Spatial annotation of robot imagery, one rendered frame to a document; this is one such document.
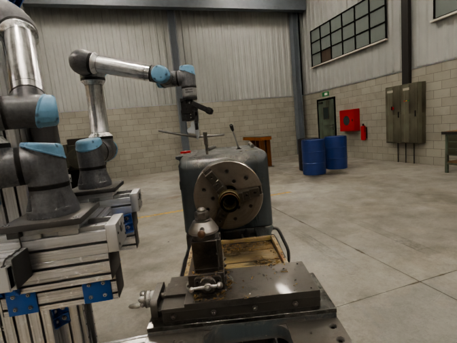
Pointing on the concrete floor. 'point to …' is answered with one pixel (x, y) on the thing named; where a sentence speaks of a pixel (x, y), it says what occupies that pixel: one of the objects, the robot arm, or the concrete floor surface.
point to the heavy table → (262, 145)
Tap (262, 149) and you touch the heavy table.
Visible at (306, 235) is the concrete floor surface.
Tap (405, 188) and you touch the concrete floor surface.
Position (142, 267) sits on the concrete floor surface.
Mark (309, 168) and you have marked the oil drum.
